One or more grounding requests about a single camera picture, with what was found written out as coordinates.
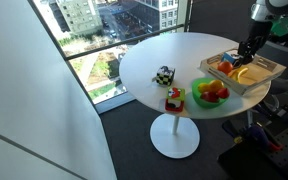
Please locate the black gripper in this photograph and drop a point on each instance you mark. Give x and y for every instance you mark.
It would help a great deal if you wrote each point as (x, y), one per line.
(259, 33)

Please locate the dark purple plum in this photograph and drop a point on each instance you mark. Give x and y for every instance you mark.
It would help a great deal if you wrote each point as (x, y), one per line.
(244, 60)

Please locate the wooden tray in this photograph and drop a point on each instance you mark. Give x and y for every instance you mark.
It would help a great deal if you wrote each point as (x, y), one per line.
(260, 75)

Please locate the blue black white soft cube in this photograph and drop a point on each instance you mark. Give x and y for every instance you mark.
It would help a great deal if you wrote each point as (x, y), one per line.
(230, 57)

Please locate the yellow banana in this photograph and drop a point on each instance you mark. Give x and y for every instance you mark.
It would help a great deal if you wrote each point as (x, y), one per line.
(239, 74)

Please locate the yellow orange round fruit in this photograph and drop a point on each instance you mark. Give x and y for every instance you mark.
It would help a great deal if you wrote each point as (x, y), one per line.
(216, 85)

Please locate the red strawberry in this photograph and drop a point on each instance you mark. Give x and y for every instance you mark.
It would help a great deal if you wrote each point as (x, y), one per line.
(223, 93)

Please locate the green flat board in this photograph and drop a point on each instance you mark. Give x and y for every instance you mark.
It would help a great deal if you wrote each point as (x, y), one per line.
(287, 25)

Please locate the yellow lemon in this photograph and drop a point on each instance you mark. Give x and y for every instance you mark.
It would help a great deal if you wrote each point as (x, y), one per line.
(203, 88)

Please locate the dark red apple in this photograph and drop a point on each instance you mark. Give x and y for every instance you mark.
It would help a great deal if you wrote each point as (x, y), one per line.
(210, 97)

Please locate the green plate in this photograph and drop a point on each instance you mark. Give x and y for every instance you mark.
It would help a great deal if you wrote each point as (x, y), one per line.
(207, 104)

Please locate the dark window mullion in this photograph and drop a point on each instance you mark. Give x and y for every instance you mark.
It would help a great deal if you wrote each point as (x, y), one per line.
(188, 15)
(67, 60)

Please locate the black white checkered soft cube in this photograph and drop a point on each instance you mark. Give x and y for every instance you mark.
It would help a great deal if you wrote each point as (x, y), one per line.
(165, 76)

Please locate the red green soft cube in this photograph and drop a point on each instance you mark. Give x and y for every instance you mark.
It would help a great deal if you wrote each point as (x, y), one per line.
(175, 100)

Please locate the black perforated breadboard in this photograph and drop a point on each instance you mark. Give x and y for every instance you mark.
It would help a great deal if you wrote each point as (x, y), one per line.
(284, 146)

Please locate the dark window railing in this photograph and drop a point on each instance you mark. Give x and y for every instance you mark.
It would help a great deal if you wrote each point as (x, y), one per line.
(124, 41)

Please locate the white table pedestal base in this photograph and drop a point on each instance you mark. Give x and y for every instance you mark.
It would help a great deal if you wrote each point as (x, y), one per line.
(174, 136)

